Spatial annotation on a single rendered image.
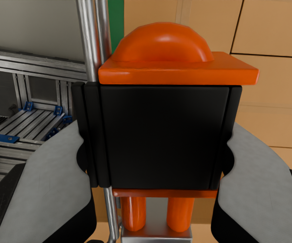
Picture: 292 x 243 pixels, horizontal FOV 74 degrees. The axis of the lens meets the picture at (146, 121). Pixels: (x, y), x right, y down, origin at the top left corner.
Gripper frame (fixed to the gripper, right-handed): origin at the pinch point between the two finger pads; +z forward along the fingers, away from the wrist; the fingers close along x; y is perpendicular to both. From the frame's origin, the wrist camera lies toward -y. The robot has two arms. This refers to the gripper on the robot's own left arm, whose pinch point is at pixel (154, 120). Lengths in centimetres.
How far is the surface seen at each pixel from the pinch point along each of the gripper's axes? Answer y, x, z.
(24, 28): 0, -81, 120
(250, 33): 0, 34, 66
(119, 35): 5, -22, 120
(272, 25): -3, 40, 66
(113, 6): -11, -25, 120
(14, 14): -7, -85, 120
